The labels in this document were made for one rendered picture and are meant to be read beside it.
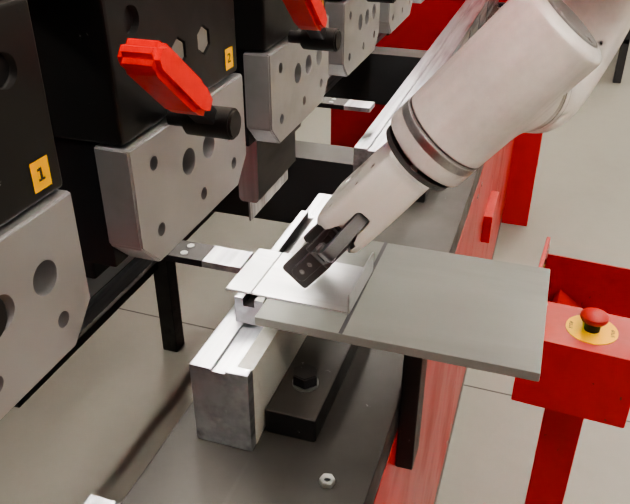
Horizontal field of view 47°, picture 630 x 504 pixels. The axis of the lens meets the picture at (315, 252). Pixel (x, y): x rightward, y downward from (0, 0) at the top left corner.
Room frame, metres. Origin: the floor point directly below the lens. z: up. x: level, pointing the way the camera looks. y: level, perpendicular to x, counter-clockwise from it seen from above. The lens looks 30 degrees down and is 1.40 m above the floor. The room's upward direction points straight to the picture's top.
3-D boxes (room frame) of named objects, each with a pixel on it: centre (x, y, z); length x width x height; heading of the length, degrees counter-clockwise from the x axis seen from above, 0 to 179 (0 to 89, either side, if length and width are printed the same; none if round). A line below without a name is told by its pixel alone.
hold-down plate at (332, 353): (0.67, -0.02, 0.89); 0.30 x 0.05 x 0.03; 162
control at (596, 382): (0.89, -0.41, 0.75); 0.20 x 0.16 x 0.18; 157
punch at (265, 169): (0.65, 0.05, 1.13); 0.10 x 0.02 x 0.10; 162
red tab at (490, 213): (1.57, -0.43, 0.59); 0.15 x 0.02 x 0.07; 162
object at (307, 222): (0.68, 0.03, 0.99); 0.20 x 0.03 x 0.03; 162
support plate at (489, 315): (0.60, -0.10, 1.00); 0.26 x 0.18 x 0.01; 72
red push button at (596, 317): (0.84, -0.40, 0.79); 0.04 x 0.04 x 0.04
